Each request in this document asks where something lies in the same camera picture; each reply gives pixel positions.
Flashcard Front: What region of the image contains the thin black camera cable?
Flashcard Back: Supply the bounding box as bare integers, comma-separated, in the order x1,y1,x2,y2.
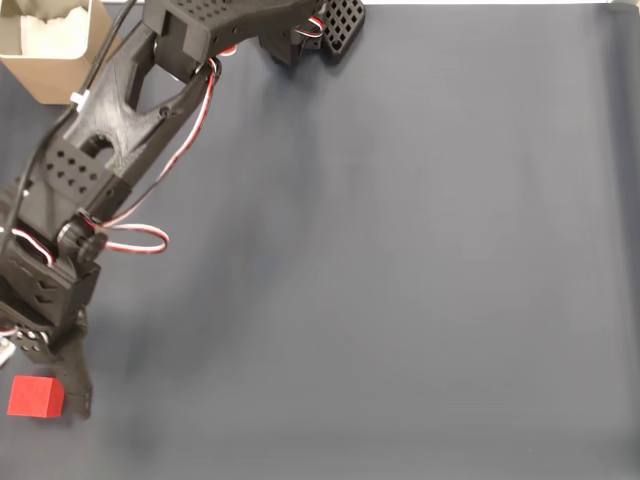
0,0,140,241

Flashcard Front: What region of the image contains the dark grey-blue table mat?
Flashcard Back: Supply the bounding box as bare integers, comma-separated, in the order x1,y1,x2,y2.
0,3,640,480

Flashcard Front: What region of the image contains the red white base cable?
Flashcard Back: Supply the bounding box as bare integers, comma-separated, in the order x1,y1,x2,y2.
292,17,326,39

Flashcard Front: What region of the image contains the short red white servo cable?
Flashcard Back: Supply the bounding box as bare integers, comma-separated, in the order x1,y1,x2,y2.
9,227,55,266

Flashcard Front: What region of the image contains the white padding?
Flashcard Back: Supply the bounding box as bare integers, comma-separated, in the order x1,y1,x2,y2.
19,0,91,59

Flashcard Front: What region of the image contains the beige box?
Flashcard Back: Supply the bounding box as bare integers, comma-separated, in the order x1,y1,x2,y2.
0,0,126,106

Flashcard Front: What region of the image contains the red cube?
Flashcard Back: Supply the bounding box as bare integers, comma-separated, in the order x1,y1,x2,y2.
6,374,66,419

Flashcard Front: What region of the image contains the long red white servo cable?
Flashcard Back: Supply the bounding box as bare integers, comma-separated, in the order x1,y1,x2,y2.
79,57,224,256

